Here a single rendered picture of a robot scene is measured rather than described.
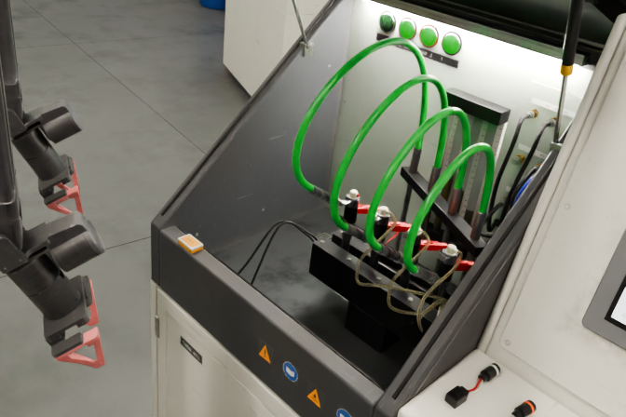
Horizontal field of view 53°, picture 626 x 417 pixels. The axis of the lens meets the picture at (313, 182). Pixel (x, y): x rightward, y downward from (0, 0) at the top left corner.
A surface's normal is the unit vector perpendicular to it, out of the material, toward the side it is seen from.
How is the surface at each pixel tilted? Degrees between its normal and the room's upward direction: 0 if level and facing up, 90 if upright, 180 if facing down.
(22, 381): 0
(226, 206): 90
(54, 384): 0
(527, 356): 76
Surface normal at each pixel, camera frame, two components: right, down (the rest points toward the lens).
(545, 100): -0.71, 0.26
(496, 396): 0.11, -0.88
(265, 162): 0.70, 0.40
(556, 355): -0.66, 0.04
